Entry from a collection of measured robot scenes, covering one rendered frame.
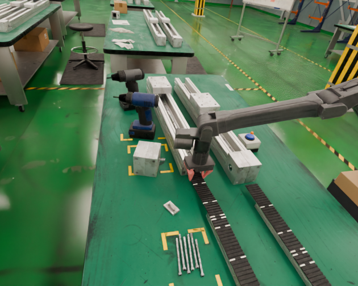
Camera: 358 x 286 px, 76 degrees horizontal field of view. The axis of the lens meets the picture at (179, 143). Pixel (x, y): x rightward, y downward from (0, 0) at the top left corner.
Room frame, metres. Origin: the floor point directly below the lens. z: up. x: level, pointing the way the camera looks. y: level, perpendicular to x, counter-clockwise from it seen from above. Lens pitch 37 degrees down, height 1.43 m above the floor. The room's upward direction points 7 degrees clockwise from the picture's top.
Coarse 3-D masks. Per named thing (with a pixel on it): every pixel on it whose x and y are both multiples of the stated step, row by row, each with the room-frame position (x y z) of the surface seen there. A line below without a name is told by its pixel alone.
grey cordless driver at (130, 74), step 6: (120, 72) 1.12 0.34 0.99; (126, 72) 1.13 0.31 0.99; (132, 72) 1.15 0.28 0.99; (138, 72) 1.16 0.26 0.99; (108, 78) 1.09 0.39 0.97; (114, 78) 1.09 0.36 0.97; (120, 78) 1.10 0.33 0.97; (126, 78) 1.12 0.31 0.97; (132, 78) 1.14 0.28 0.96; (138, 78) 1.16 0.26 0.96; (126, 84) 1.14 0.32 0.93; (132, 84) 1.15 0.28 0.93; (132, 90) 1.15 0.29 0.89; (138, 90) 1.17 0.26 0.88; (120, 102) 1.13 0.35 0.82; (126, 108) 1.11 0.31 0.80; (132, 108) 1.13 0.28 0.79
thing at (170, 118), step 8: (168, 96) 1.18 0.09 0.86; (160, 104) 1.07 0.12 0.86; (168, 104) 1.15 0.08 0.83; (176, 104) 1.09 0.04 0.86; (160, 112) 1.01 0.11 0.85; (168, 112) 1.05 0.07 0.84; (176, 112) 1.01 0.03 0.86; (160, 120) 1.01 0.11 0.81; (168, 120) 0.92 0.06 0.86; (176, 120) 0.99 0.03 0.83; (184, 120) 0.94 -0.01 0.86; (168, 128) 0.86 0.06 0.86; (176, 128) 0.90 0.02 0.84; (168, 136) 0.85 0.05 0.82; (168, 144) 0.84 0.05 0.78; (176, 152) 0.73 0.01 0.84; (184, 152) 0.70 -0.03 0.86; (192, 152) 0.75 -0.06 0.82; (176, 160) 0.72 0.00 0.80; (184, 168) 0.66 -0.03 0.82
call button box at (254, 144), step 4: (240, 136) 0.90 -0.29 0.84; (244, 136) 0.90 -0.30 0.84; (240, 140) 0.89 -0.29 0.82; (244, 140) 0.87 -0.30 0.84; (248, 140) 0.87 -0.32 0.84; (252, 140) 0.87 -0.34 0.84; (256, 140) 0.88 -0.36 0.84; (244, 144) 0.85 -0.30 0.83; (248, 144) 0.85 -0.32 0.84; (252, 144) 0.86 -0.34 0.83; (256, 144) 0.86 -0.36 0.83; (248, 148) 0.85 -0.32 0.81; (252, 148) 0.86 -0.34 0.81; (256, 148) 0.87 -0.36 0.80; (252, 152) 0.86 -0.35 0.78
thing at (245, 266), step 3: (240, 264) 0.31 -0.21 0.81; (243, 264) 0.31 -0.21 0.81; (246, 264) 0.31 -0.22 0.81; (249, 264) 0.31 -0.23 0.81; (234, 267) 0.30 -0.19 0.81; (237, 267) 0.30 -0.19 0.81; (240, 267) 0.30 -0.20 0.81; (243, 267) 0.30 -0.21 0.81; (246, 267) 0.30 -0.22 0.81; (249, 267) 0.30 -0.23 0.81; (234, 270) 0.29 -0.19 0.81; (237, 270) 0.29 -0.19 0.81; (240, 270) 0.29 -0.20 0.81; (243, 270) 0.29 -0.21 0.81; (246, 270) 0.30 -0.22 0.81; (237, 273) 0.29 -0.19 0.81
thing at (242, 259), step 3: (243, 255) 0.34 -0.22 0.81; (231, 258) 0.32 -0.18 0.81; (234, 258) 0.32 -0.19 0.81; (237, 258) 0.33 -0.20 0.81; (240, 258) 0.33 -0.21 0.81; (243, 258) 0.33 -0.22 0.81; (246, 258) 0.33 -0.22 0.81; (231, 261) 0.32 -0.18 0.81; (234, 261) 0.32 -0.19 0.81; (237, 261) 0.32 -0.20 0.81; (240, 261) 0.32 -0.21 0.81; (243, 261) 0.32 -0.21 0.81; (246, 261) 0.32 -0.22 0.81; (231, 264) 0.31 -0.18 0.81; (234, 264) 0.31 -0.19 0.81; (237, 264) 0.31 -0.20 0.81
